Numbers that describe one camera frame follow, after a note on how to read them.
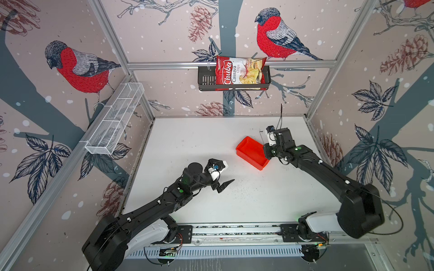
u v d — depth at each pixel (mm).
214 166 646
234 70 878
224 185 672
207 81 949
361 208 409
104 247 397
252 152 1018
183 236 731
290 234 728
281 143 656
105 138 712
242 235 747
